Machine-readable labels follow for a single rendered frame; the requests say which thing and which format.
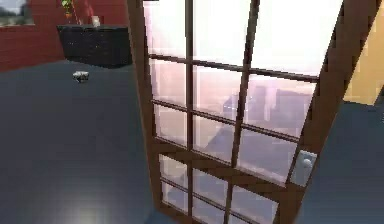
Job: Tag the black chest of drawers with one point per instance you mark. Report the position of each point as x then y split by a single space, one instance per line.
96 45

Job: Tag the small grey white box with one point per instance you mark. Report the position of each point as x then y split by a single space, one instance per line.
81 76

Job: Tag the silver round door knob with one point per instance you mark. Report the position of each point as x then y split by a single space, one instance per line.
305 165

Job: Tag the brown glass-paned room door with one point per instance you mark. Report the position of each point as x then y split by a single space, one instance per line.
333 83

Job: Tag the green house plant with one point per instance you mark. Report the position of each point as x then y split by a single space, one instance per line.
67 7

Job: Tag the window with grey view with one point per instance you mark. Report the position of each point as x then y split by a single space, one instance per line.
13 11

